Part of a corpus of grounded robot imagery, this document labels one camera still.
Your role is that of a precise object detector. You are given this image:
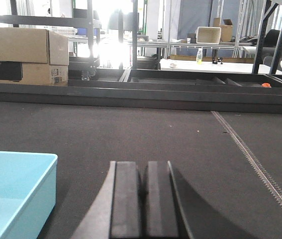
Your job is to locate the white table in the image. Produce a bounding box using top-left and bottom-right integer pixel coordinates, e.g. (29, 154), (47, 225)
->
(159, 58), (282, 75)

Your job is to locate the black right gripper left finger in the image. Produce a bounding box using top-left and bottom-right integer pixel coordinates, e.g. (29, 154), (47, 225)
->
(71, 161), (141, 239)

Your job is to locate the light blue plastic bin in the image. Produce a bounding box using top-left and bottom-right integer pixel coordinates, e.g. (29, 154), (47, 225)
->
(0, 151), (58, 239)

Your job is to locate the beige plastic basket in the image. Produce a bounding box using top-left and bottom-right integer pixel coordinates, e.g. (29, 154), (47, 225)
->
(196, 26), (221, 44)

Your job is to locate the dark grey conveyor belt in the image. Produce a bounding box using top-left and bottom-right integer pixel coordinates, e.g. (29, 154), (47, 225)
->
(0, 102), (282, 239)

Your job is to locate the black metal shelf rack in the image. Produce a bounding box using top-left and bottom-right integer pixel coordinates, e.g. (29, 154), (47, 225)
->
(0, 0), (101, 77)

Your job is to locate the yellow drink bottle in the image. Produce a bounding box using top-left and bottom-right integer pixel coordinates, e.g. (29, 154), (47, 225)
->
(196, 48), (203, 64)

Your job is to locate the small open cardboard box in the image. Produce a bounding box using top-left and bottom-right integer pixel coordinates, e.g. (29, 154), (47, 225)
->
(213, 18), (233, 42)

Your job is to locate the black conveyor side rail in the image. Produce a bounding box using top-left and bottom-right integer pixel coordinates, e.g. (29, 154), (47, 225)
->
(0, 69), (282, 114)

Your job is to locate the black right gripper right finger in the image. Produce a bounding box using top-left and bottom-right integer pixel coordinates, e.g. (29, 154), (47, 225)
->
(142, 160), (258, 239)

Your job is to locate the cardboard box with black label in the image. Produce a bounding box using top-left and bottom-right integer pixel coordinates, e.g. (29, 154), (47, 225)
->
(0, 27), (69, 86)

